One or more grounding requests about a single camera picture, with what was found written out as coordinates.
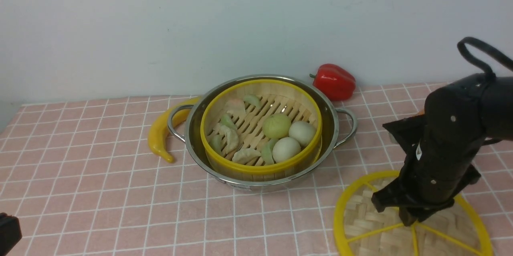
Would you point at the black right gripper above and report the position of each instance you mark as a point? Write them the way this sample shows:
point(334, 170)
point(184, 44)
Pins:
point(434, 172)

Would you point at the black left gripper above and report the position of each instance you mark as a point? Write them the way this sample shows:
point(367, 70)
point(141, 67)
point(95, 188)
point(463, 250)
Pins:
point(10, 233)

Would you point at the woven bamboo steamer lid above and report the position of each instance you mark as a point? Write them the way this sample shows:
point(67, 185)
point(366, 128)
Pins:
point(359, 230)

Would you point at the bamboo steamer basket yellow rim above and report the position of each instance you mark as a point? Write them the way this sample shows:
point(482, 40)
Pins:
point(276, 96)

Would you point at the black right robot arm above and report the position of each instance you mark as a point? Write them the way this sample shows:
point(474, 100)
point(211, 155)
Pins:
point(471, 108)

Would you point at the stainless steel pot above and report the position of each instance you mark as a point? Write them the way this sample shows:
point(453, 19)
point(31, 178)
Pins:
point(338, 126)

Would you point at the pink checked tablecloth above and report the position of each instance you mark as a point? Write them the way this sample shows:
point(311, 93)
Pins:
point(82, 181)

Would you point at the red bell pepper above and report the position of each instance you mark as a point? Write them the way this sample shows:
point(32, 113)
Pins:
point(334, 82)

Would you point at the white steamed bun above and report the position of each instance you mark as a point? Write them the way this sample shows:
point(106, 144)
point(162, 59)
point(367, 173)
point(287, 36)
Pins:
point(303, 132)
point(285, 149)

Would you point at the yellow-green steamed bun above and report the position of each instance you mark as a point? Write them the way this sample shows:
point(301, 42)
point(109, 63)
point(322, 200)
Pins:
point(276, 126)

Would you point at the green leaf dumpling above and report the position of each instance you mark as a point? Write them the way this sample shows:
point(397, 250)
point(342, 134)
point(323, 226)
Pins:
point(267, 152)

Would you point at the yellow banana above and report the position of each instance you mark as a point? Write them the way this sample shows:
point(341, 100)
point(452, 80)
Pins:
point(159, 132)

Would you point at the beige dumpling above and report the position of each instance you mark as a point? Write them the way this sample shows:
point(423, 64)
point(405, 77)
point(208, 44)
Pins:
point(245, 155)
point(231, 137)

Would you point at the pale green dumpling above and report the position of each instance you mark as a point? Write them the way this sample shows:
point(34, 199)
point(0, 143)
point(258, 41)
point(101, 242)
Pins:
point(252, 100)

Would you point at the pink dumpling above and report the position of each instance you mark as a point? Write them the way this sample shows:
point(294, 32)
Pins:
point(235, 107)

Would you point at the small green dumpling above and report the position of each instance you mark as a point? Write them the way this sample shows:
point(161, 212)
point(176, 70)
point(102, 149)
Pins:
point(216, 143)

